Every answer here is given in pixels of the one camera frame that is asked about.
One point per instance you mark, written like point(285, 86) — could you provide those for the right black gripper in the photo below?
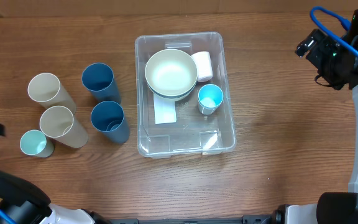
point(336, 81)

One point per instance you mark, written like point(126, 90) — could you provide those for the mint green small cup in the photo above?
point(35, 143)

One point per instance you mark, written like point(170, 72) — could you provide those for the beige tall cup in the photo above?
point(60, 124)
point(47, 90)

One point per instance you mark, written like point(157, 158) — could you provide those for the pink small cup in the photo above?
point(204, 66)

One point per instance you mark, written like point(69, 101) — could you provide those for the light blue small cup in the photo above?
point(210, 96)

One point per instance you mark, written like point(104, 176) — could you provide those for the dark blue bowl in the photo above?
point(171, 88)

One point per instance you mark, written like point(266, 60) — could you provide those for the cream bowl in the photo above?
point(171, 65)
point(172, 98)

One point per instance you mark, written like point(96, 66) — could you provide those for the grey small cup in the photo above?
point(208, 109)

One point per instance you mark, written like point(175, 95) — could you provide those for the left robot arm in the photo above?
point(22, 202)

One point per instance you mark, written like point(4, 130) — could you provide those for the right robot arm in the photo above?
point(332, 207)

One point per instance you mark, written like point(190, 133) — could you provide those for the beige tall cup front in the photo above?
point(60, 124)

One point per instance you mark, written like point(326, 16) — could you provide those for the dark blue tall cup front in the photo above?
point(108, 117)

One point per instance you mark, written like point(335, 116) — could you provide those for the dark blue tall cup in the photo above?
point(98, 79)
point(108, 117)

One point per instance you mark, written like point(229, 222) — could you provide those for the dark blue tall cup rear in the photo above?
point(98, 79)

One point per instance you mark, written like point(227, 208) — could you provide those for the clear plastic storage bin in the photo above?
point(192, 132)

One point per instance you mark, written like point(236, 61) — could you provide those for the white label in bin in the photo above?
point(164, 110)

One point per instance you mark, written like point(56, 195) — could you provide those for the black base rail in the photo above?
point(246, 219)

